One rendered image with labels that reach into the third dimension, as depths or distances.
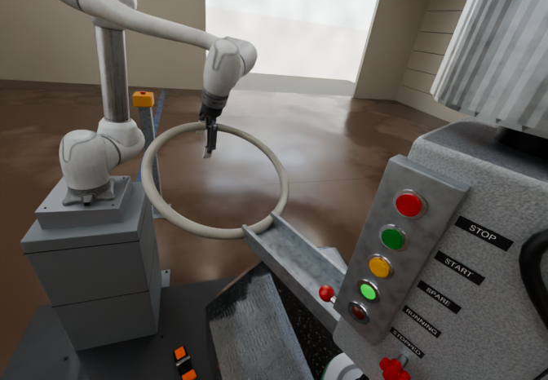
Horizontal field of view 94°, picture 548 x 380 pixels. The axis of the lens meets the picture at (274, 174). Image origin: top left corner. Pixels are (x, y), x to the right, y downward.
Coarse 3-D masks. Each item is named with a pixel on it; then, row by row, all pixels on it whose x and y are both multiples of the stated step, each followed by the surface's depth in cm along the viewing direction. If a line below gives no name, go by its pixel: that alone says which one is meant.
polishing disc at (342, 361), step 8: (336, 360) 68; (344, 360) 68; (328, 368) 67; (336, 368) 67; (344, 368) 67; (352, 368) 67; (328, 376) 65; (336, 376) 65; (344, 376) 65; (352, 376) 66
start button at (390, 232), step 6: (390, 228) 31; (384, 234) 31; (390, 234) 31; (396, 234) 30; (384, 240) 31; (390, 240) 31; (396, 240) 30; (402, 240) 30; (390, 246) 31; (396, 246) 30
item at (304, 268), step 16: (272, 224) 81; (288, 224) 76; (256, 240) 69; (272, 240) 76; (288, 240) 77; (304, 240) 72; (272, 256) 65; (288, 256) 72; (304, 256) 72; (320, 256) 68; (288, 272) 62; (304, 272) 68; (320, 272) 68; (336, 272) 65; (304, 288) 59; (336, 288) 65; (304, 304) 60; (320, 304) 56; (320, 320) 57; (336, 320) 53
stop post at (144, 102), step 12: (144, 96) 181; (144, 108) 187; (144, 120) 191; (144, 132) 195; (144, 144) 200; (156, 156) 208; (156, 168) 212; (156, 180) 218; (168, 204) 248; (156, 216) 231
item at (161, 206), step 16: (176, 128) 90; (192, 128) 94; (224, 128) 100; (160, 144) 84; (256, 144) 102; (144, 160) 77; (272, 160) 99; (144, 176) 73; (288, 192) 90; (160, 208) 69; (176, 224) 69; (192, 224) 69; (256, 224) 77
